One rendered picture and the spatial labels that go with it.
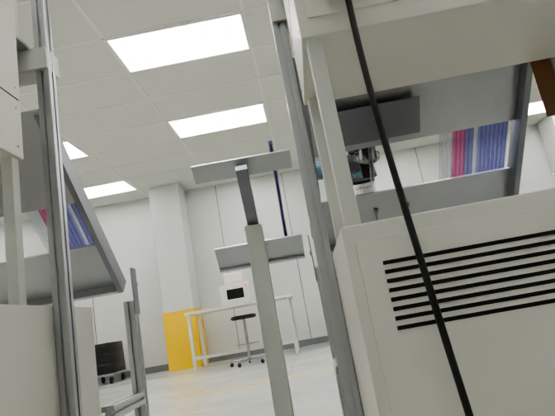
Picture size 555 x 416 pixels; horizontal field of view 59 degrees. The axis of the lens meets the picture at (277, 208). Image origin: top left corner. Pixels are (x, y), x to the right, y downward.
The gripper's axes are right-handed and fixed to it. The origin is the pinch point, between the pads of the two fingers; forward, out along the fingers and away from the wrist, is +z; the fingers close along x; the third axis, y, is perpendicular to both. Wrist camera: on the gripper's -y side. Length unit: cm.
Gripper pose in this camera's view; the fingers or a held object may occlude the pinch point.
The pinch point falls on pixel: (371, 163)
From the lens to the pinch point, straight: 170.1
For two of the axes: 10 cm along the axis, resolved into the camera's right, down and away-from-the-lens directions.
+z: 0.3, 3.4, -9.4
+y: -1.8, -9.2, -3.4
